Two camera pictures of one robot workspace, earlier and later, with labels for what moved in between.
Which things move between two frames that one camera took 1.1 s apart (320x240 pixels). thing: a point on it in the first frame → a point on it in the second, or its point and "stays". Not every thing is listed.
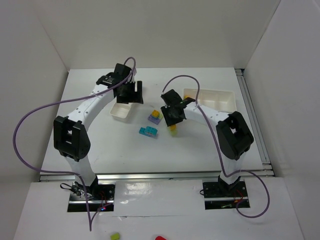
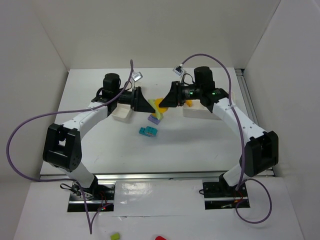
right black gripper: x=171 y=116 → x=177 y=93
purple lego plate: x=155 y=121 stays
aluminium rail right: x=255 y=123 stays
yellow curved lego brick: x=172 y=128 → x=161 y=110
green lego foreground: x=115 y=236 stays
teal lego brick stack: x=148 y=131 stays
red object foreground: x=159 y=237 stays
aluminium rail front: x=184 y=176 stays
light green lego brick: x=174 y=133 → x=159 y=115
